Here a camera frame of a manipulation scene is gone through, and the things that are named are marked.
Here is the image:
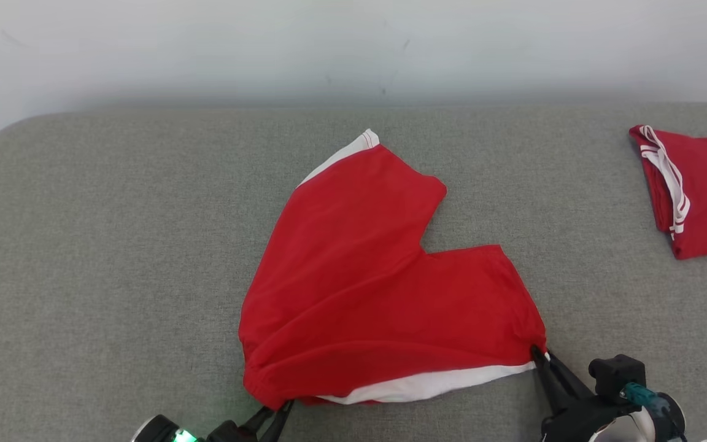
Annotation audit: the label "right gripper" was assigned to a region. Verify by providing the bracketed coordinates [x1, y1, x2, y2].
[530, 346, 637, 442]

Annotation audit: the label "right arm teal-plug cable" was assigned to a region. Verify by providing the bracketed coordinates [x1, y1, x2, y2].
[620, 382, 664, 411]

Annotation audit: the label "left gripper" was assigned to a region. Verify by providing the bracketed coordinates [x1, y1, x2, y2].
[206, 399, 296, 442]

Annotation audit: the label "red shorts with white trim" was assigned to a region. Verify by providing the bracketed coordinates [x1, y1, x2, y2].
[238, 128, 551, 411]

